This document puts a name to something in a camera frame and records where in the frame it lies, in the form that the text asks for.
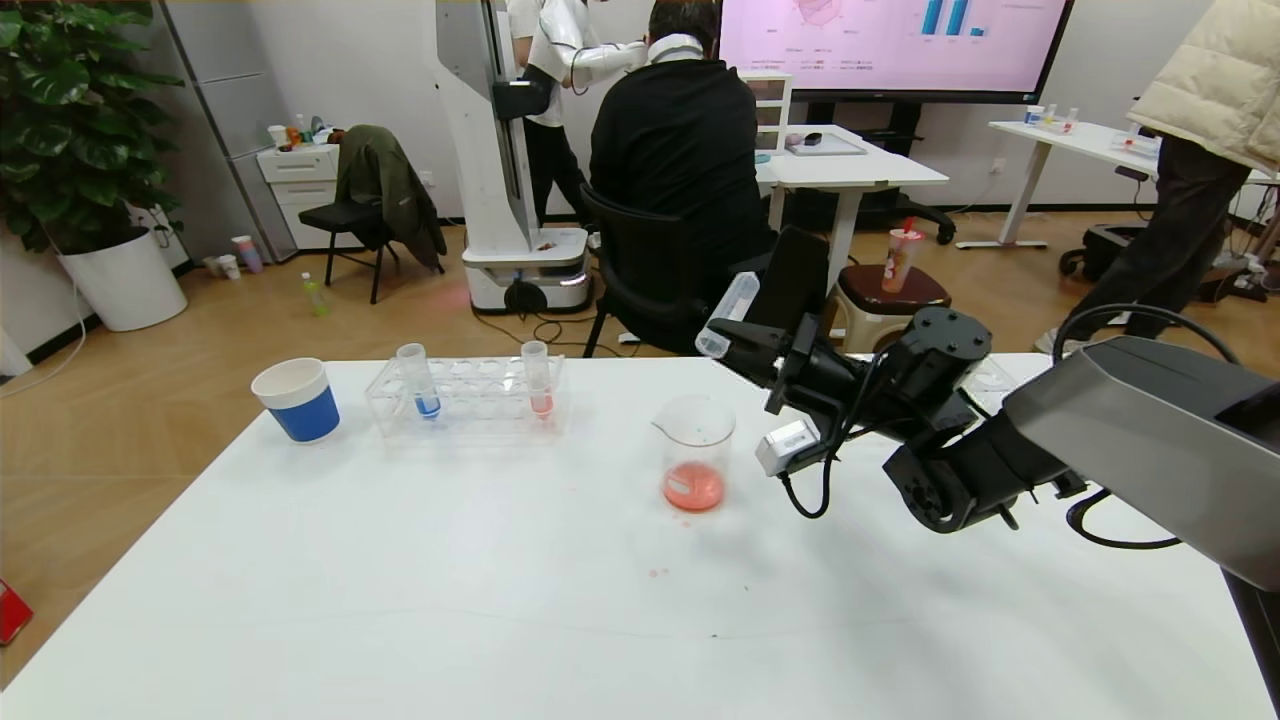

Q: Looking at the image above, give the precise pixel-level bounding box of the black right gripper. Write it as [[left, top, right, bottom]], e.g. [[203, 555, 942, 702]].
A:
[[707, 312, 869, 415]]

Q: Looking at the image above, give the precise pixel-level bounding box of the red pigment test tube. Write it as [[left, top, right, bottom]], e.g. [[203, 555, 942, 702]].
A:
[[695, 272, 761, 359]]

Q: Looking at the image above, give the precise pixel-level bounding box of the blue pigment test tube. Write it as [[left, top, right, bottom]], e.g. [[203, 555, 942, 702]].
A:
[[396, 343, 443, 421]]

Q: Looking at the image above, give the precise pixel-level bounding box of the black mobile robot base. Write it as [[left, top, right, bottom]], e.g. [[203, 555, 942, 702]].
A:
[[1060, 222, 1131, 281]]

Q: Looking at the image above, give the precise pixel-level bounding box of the clear glass beaker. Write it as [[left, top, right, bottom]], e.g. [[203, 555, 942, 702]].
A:
[[652, 393, 738, 515]]

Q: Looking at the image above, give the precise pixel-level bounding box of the clear acrylic test tube rack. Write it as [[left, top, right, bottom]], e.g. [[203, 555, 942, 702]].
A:
[[955, 355, 1019, 393], [365, 355, 567, 438]]

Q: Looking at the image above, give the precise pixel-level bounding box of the pink pigment test tube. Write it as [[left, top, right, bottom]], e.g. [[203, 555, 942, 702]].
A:
[[520, 341, 556, 421]]

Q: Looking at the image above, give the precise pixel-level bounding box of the brown cushioned stool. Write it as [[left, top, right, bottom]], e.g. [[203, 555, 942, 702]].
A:
[[833, 263, 953, 353]]

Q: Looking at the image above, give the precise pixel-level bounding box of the black office chair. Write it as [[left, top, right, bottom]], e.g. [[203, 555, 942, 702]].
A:
[[580, 185, 831, 358]]

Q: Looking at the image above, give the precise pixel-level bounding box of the drink cup with red straw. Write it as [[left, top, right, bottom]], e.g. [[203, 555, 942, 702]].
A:
[[882, 218, 926, 294]]

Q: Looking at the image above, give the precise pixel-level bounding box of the white rectangular desk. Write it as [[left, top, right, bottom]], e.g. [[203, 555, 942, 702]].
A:
[[748, 124, 949, 273]]

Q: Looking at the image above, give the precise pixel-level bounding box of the grey flat tray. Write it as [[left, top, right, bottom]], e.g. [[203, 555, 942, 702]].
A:
[[785, 132, 867, 158]]

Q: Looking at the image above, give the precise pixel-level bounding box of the person in black sweater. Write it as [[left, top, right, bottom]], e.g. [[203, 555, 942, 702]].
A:
[[590, 0, 781, 351]]

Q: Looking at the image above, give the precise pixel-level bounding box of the white desktop drawer box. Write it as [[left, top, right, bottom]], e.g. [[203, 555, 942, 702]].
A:
[[750, 72, 793, 156]]

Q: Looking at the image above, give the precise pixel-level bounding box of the person in white t-shirt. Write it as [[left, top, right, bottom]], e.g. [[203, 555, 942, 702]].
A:
[[505, 0, 601, 229]]

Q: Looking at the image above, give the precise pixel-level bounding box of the white neck massager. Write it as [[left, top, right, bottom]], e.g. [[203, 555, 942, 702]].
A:
[[645, 33, 704, 66]]

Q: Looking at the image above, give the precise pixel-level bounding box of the large display screen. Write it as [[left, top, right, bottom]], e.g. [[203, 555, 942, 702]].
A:
[[712, 0, 1076, 106]]

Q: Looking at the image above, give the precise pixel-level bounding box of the white desk with T-legs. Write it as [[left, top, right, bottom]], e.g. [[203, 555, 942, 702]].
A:
[[955, 118, 1280, 329]]

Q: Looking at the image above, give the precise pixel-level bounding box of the white humanoid robot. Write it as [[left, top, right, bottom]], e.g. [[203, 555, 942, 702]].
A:
[[433, 0, 651, 316]]

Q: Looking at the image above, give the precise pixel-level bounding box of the olive green jacket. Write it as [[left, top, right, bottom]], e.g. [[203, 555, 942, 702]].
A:
[[335, 125, 448, 273]]

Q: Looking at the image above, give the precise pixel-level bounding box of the black metal chair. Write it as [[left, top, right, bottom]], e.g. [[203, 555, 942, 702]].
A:
[[298, 198, 401, 305]]

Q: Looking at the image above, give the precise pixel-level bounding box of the blue white paper cup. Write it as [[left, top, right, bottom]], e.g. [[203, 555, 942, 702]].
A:
[[251, 357, 342, 444]]

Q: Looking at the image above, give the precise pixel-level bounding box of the white drawer cabinet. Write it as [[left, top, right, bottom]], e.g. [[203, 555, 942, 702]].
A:
[[257, 143, 346, 251]]

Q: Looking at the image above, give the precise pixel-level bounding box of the person in beige puffer jacket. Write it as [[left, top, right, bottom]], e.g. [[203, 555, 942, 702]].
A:
[[1035, 0, 1280, 353]]

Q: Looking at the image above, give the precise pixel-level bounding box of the tall grey cabinet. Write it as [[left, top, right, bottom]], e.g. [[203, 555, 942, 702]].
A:
[[160, 0, 301, 263]]

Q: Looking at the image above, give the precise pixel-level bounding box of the green plant in white pot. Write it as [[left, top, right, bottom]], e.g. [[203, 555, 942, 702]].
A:
[[0, 0, 189, 333]]

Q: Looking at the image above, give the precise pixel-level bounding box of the red flat object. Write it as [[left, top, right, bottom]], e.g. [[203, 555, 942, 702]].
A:
[[0, 578, 36, 646]]

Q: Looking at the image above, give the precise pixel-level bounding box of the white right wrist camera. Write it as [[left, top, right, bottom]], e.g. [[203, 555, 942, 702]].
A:
[[755, 420, 823, 477]]

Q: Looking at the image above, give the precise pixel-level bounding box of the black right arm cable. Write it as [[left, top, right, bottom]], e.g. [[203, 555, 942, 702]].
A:
[[1052, 303, 1241, 551]]

